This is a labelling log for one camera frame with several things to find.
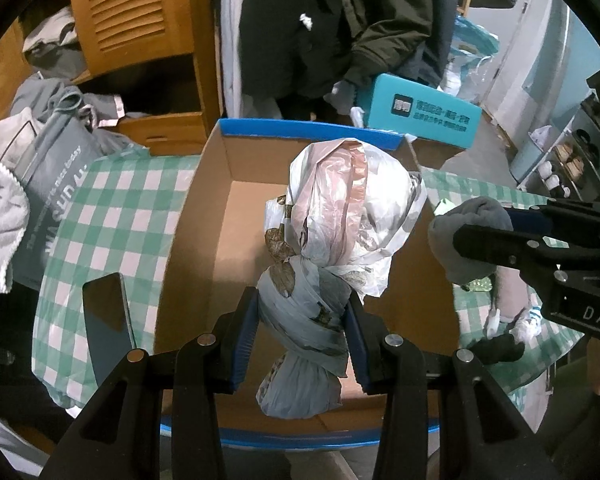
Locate long grey knit sock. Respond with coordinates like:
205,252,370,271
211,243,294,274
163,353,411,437
428,196,530,321

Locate white blue striped sock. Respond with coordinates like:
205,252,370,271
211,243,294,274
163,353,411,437
483,292,543,344

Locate green sparkly knit cloth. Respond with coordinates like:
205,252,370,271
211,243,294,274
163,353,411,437
460,274,494,292

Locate black knit glove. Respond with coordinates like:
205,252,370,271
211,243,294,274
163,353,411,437
468,334,526,366

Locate grey shoe rack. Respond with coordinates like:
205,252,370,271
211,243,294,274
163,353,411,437
517,91,600,202

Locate open cardboard shoe box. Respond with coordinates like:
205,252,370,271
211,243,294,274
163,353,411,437
153,117,463,451

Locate green checkered tablecloth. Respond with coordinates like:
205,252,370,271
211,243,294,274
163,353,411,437
31,148,583,412

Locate teal shoe box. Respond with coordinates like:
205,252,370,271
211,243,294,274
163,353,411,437
356,74,481,150

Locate blue plastic bag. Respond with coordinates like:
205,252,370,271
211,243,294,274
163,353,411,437
438,15,500,104

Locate grey tote bag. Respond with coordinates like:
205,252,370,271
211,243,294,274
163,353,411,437
12,112,102,290

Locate white towel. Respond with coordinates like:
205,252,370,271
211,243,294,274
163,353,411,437
0,107,40,294

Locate hanging dark jackets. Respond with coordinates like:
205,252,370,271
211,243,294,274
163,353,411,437
220,0,457,122

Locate wooden louvered wardrobe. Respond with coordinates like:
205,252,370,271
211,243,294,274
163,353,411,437
0,0,221,155

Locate pile of grey clothes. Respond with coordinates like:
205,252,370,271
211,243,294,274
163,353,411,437
9,6,133,155

